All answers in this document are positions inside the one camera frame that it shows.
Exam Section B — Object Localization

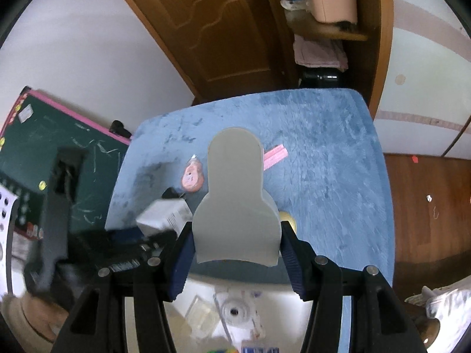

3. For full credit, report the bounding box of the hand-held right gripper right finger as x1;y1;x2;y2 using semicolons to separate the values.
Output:
281;220;424;353

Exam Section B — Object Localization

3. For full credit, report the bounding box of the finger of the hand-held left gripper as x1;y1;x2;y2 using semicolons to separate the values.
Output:
106;228;181;270

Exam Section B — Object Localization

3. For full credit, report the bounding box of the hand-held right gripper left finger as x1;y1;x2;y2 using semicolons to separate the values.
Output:
49;224;195;353

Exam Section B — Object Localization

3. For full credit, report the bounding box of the white plastic tray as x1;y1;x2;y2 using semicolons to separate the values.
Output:
121;274;354;353

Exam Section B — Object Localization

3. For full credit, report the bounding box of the white charger plug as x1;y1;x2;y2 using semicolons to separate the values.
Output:
136;199;193;237

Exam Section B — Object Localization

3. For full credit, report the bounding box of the beige wooden block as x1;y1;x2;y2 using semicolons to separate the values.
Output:
186;294;222;338

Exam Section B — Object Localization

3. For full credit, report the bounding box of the white compact camera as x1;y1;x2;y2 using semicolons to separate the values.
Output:
215;290;266;339

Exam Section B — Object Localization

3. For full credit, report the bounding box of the white plastic scraper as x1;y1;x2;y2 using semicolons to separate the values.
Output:
193;127;282;267

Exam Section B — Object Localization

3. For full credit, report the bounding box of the round gold tin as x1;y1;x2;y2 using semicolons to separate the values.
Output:
278;211;298;236

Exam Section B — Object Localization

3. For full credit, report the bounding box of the clear case with pink contents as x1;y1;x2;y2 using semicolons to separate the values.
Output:
180;156;205;192

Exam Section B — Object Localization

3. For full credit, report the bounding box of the white perforated board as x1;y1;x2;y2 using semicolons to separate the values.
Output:
0;187;20;297

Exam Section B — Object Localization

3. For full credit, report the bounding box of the black easel knob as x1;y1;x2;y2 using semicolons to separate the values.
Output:
111;120;132;139

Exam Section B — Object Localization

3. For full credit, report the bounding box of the blue fuzzy tablecloth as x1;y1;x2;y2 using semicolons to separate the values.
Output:
105;88;396;353

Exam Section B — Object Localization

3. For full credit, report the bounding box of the white checked towel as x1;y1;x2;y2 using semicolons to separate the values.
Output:
405;279;471;325

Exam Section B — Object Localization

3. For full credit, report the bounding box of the black pot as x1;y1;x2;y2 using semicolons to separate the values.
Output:
301;68;341;89

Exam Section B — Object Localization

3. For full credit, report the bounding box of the pink folded towel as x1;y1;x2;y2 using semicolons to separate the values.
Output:
293;35;349;71

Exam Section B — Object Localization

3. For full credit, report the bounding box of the brown wooden door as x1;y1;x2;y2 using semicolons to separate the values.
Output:
103;0;295;104

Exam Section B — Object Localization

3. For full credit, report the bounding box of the wooden corner shelf unit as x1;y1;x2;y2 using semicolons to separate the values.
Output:
258;0;394;118

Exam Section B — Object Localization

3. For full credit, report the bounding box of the pale floral wardrobe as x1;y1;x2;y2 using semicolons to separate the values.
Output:
368;0;471;159

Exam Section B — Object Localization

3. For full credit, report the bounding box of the green chalkboard with pink frame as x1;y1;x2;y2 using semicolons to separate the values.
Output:
0;86;132;243

